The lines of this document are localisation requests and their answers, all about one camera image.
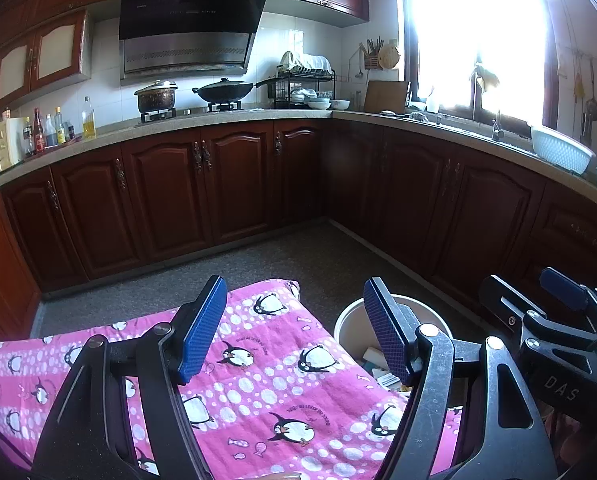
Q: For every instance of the dark sauce bottle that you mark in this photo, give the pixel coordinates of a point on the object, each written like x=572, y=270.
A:
x=28, y=140

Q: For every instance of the black steel range hood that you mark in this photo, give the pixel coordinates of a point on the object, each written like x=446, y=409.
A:
x=188, y=25

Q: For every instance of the wooden base cabinets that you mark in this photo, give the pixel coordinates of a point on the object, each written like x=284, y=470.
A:
x=238, y=185

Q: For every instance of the black dish rack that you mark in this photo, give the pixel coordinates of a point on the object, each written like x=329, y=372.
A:
x=303, y=82

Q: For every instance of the dark clay cooking pot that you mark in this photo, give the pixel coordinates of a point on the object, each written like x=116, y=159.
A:
x=156, y=97

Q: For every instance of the round bamboo board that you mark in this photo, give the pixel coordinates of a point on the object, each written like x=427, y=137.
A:
x=391, y=56

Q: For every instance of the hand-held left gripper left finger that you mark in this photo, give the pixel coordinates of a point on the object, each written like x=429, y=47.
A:
x=203, y=330

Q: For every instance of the bright window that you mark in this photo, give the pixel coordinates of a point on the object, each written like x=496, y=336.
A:
x=478, y=35

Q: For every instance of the white colander basket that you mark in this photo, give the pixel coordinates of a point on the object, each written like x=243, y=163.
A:
x=560, y=152

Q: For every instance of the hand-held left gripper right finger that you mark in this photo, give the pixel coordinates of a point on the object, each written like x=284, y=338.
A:
x=386, y=335

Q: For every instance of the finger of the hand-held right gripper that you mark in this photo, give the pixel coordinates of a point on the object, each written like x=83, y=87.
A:
x=503, y=300
x=563, y=287

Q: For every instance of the white bottle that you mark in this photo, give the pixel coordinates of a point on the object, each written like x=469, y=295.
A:
x=432, y=102

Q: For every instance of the white plastic bucket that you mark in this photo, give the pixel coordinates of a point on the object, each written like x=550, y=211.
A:
x=348, y=330

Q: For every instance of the yellow cooking oil bottle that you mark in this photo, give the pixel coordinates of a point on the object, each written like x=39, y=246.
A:
x=89, y=127

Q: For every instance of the hanging rag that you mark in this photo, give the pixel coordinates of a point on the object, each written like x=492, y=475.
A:
x=485, y=77

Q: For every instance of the metal faucet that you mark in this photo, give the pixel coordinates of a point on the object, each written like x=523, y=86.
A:
x=498, y=130

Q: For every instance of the white dish cloth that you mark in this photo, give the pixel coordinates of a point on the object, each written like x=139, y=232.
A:
x=303, y=61

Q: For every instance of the white bowl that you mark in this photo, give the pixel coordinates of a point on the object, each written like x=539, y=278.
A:
x=318, y=105
x=341, y=105

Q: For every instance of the black wok with lid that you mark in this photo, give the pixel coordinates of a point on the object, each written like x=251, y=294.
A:
x=223, y=91

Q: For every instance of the tall capped seasoning bottle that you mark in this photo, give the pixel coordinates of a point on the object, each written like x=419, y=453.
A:
x=60, y=130

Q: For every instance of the small spice jar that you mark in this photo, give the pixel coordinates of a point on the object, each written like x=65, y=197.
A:
x=71, y=132

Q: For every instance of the wall utensil holder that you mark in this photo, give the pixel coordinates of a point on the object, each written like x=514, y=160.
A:
x=373, y=57

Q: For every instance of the stone kitchen countertop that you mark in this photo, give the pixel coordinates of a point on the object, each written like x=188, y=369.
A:
x=288, y=113

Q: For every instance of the hanging yellow brush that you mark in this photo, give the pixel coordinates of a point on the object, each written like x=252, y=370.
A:
x=579, y=85

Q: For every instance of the clear seasoning bottle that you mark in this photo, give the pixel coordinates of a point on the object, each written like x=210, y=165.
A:
x=51, y=135

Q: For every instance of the wall cabinet frosted doors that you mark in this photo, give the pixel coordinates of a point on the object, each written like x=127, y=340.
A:
x=53, y=50

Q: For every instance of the gas stove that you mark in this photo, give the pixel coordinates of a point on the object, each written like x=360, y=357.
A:
x=178, y=115

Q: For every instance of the hanging metal strainer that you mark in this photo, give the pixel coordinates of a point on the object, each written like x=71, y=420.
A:
x=592, y=107

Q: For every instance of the pink penguin print blanket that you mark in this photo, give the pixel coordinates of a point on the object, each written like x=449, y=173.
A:
x=278, y=360

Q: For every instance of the wooden cutting board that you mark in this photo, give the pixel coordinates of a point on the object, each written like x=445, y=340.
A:
x=386, y=97

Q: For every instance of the cream microwave oven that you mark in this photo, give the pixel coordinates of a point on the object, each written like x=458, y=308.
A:
x=3, y=145

